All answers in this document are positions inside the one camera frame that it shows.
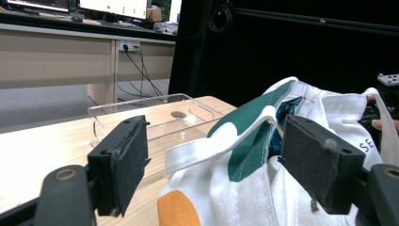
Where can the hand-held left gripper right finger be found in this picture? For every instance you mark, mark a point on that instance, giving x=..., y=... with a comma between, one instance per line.
x=316, y=163

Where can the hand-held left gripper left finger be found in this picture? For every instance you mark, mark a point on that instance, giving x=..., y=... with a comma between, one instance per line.
x=120, y=163

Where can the blue chip bag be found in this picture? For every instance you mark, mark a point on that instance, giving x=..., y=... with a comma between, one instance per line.
x=287, y=108

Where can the white tote bag coloured dots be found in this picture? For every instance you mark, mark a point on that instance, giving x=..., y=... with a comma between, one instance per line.
x=244, y=194

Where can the clear plastic tray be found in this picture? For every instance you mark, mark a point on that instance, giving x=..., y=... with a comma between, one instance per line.
x=188, y=106

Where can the black metal bar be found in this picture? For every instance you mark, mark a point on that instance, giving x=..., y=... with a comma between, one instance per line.
x=313, y=21

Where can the white power socket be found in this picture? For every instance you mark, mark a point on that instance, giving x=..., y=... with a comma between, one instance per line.
x=129, y=45

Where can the black curtain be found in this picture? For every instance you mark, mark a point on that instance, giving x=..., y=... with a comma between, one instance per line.
x=266, y=56

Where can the beige desk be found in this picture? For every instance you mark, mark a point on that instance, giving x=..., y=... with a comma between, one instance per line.
x=56, y=62

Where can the computer mouse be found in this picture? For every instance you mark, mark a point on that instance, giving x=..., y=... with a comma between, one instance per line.
x=76, y=19

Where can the small cardboard box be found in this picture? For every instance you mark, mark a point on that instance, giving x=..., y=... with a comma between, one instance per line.
x=153, y=15

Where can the computer monitor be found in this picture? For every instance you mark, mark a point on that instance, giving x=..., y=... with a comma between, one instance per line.
x=175, y=9
x=116, y=8
x=37, y=4

